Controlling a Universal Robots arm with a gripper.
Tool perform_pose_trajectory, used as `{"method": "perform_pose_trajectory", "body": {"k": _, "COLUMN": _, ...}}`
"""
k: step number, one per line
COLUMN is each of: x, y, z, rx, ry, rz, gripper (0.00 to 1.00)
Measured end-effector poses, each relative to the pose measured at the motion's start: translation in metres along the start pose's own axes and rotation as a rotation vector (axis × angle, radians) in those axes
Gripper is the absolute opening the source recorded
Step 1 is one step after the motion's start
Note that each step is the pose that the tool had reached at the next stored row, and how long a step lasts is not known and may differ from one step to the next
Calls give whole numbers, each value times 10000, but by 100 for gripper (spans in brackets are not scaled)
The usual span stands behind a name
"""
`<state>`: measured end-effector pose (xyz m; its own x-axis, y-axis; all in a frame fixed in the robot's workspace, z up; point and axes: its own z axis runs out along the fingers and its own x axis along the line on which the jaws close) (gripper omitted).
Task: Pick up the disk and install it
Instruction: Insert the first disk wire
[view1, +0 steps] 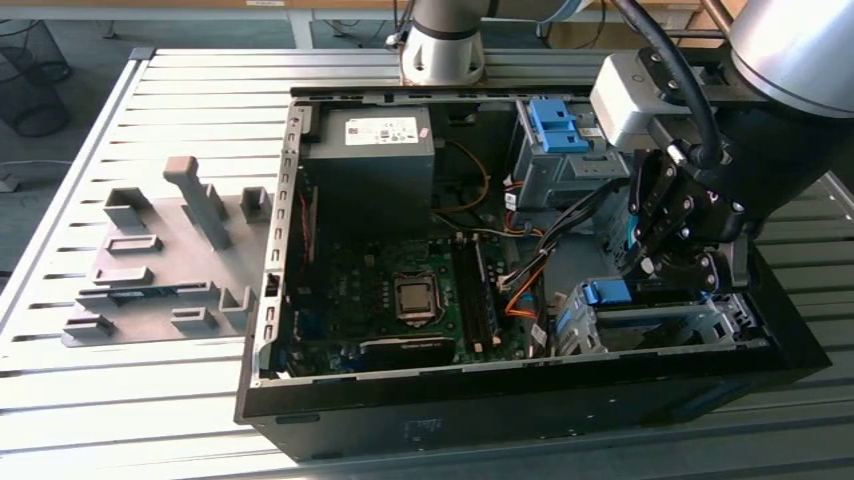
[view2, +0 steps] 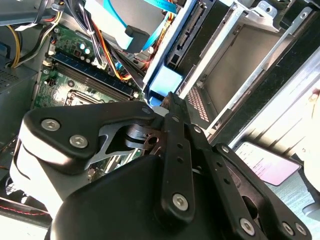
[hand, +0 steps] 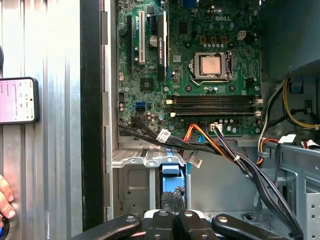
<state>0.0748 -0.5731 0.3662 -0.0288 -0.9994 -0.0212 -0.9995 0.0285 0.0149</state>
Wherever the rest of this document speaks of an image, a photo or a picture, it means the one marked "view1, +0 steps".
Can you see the grey parts rack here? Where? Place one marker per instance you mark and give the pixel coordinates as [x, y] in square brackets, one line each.
[174, 270]

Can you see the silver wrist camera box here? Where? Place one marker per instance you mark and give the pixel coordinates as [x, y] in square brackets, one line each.
[621, 100]

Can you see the silver drive cage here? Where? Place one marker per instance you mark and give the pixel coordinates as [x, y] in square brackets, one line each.
[575, 172]

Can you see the green motherboard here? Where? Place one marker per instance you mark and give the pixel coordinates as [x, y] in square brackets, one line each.
[361, 280]

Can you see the wooden cabinet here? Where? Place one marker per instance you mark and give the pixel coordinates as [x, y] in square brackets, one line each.
[697, 40]

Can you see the black PC case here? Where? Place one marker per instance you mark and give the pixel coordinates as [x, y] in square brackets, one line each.
[468, 415]

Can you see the dark blue RAM stick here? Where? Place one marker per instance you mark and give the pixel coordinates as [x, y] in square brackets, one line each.
[141, 292]

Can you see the grey floor box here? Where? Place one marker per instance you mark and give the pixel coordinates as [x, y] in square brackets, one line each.
[7, 182]

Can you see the black RAM stick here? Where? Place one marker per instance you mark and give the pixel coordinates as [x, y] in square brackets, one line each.
[486, 295]

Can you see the silver CPU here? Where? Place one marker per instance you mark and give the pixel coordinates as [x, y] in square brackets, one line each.
[414, 295]

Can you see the black graphics card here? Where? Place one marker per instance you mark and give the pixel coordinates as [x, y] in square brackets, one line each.
[408, 352]

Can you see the blue plastic drive latch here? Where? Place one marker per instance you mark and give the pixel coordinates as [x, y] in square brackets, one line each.
[557, 140]

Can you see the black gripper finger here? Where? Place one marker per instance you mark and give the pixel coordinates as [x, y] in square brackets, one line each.
[657, 200]
[701, 265]

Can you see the silver disk bay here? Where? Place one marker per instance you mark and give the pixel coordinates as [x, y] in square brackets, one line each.
[657, 312]

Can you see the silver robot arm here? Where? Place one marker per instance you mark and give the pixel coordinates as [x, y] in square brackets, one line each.
[441, 55]

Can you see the grey power supply unit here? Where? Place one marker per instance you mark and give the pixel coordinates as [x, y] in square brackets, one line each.
[374, 175]

